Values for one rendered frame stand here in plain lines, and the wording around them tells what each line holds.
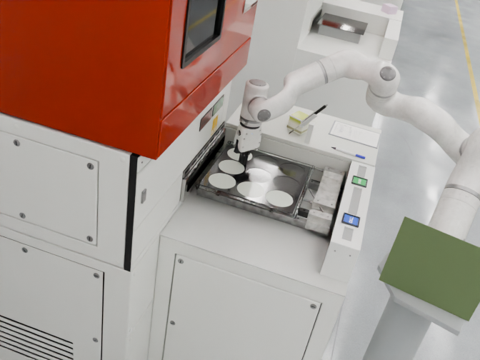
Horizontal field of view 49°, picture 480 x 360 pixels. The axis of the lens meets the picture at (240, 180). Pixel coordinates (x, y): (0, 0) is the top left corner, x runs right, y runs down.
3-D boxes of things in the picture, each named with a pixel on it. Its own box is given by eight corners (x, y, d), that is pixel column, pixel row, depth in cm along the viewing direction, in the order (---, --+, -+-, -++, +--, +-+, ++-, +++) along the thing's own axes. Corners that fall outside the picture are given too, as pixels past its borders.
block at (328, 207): (311, 208, 190) (313, 201, 189) (313, 203, 193) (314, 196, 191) (333, 214, 189) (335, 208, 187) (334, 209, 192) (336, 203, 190)
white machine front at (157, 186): (123, 269, 158) (130, 155, 137) (214, 150, 225) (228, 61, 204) (133, 273, 158) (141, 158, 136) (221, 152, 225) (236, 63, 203)
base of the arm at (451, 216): (471, 266, 173) (491, 216, 177) (470, 248, 157) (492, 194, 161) (414, 245, 182) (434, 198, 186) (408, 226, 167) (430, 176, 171)
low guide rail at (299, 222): (196, 194, 196) (197, 188, 194) (198, 192, 198) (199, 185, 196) (328, 236, 188) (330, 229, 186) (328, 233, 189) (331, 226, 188)
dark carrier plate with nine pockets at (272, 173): (199, 185, 188) (199, 183, 188) (229, 143, 217) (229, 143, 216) (292, 214, 183) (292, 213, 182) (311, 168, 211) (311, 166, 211)
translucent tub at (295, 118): (285, 128, 221) (288, 113, 217) (295, 123, 226) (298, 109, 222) (300, 136, 217) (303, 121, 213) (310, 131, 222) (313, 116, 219)
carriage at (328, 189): (304, 228, 185) (306, 221, 183) (322, 177, 215) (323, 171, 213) (326, 235, 183) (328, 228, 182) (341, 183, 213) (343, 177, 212)
